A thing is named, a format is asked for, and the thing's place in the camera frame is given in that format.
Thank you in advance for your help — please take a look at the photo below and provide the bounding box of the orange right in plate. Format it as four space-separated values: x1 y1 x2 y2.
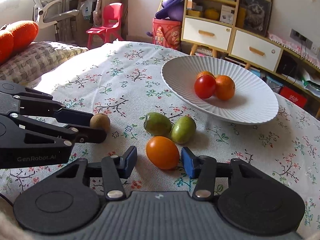
214 75 235 101

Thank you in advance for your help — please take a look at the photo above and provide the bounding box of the framed cat picture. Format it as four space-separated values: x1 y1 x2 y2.
241 0 273 37

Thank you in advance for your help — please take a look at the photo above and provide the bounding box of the red plastic chair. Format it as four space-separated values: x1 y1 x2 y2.
86 3 124 49

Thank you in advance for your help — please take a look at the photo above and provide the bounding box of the wall power outlet strip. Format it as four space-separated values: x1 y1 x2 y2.
290 29 313 49

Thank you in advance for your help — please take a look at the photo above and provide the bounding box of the white ribbed plate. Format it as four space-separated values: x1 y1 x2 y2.
161 56 279 125

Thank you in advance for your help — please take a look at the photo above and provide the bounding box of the orange tomato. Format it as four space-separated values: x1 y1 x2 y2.
146 136 180 170

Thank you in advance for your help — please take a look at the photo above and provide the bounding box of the red tomato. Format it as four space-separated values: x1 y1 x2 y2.
194 75 216 99

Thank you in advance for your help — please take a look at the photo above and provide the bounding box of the orange left in plate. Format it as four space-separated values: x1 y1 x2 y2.
196 71 215 80

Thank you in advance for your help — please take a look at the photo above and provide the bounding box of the white office chair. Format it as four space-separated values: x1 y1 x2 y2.
33 0 79 29

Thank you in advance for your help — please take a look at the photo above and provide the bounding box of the floral tablecloth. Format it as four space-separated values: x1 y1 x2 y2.
1 42 319 239

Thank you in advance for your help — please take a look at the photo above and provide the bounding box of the purple toy ball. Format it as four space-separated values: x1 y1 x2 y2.
155 0 184 22

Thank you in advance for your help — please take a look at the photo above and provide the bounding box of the green fruit left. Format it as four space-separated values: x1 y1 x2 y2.
144 112 172 136

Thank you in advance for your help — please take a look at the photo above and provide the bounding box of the wooden desk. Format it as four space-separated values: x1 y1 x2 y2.
69 0 129 46

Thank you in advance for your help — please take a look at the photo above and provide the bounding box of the tall wooden shelf cabinet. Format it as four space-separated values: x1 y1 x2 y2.
181 0 240 57

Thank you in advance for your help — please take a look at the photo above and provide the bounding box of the red printed bucket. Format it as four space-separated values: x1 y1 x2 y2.
152 18 182 50

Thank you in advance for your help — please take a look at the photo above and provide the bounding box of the orange in plate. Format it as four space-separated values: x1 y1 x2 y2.
196 71 215 80
214 75 235 101

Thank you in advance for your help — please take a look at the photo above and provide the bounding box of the brown round fruit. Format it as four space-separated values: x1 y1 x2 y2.
89 113 111 132

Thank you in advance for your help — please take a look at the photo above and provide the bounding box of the green fruit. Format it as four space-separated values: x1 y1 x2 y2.
171 116 196 144
144 112 172 136

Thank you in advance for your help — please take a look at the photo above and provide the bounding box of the red flat box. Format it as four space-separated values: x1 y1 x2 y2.
280 86 308 108

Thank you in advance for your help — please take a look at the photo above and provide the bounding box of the woven checkered cushion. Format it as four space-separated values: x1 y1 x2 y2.
0 41 88 85

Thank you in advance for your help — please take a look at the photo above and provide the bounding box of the orange plush pillow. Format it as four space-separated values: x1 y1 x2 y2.
1 21 39 64

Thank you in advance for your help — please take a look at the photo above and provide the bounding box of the green fruit right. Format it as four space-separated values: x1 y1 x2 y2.
171 116 196 144

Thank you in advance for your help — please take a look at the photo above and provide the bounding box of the low wooden tv cabinet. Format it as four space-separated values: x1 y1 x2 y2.
228 27 320 119

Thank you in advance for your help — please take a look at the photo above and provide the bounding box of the pink lace cabinet cloth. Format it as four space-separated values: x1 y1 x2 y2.
267 33 319 69

